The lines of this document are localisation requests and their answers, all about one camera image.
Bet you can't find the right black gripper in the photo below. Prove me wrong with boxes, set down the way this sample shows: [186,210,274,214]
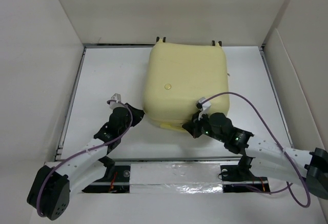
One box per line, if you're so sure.
[181,111,226,144]

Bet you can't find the yellow hard-shell suitcase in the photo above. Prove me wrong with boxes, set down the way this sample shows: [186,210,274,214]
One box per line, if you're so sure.
[142,37,229,131]

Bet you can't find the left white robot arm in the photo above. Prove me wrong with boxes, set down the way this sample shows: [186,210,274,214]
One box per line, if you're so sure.
[27,101,145,220]

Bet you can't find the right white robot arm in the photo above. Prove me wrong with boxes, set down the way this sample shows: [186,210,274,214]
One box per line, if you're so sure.
[182,113,327,199]

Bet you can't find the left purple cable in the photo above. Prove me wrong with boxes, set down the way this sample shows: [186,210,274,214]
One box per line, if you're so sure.
[35,100,134,217]

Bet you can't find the purple cable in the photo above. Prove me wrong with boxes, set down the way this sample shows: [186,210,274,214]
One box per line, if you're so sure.
[35,100,134,217]
[196,92,311,208]

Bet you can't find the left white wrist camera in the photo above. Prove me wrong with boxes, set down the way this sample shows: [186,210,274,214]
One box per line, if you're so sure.
[107,93,121,110]

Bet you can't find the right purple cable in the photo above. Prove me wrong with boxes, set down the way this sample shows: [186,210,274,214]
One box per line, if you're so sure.
[196,92,311,208]

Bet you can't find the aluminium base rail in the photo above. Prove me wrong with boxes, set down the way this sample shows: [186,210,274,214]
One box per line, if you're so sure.
[83,160,271,194]

